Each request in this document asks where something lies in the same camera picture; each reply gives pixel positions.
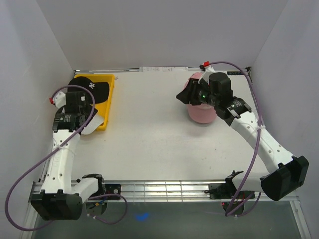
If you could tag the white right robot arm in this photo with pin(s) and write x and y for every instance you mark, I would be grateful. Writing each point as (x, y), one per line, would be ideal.
(286, 171)

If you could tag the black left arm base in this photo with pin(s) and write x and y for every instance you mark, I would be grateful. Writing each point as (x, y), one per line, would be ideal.
(99, 206)

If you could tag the yellow plastic tray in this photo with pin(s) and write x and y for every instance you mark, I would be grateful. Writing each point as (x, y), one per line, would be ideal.
(102, 108)

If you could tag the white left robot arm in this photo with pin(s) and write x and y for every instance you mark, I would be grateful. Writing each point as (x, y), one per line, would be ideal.
(58, 199)

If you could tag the white paper label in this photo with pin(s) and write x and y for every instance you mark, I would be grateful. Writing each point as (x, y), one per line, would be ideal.
(163, 69)

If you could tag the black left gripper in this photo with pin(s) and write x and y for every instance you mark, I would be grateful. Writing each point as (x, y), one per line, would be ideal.
(87, 109)

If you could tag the black cap white logo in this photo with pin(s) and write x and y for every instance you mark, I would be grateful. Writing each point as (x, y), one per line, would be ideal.
(100, 90)

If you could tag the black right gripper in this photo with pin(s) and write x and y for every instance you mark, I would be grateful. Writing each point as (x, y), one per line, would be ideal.
(188, 93)

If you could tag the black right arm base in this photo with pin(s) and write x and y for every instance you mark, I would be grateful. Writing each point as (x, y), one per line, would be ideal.
(227, 190)

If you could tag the pink cap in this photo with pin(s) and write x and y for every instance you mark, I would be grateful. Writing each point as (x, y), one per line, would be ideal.
(203, 113)

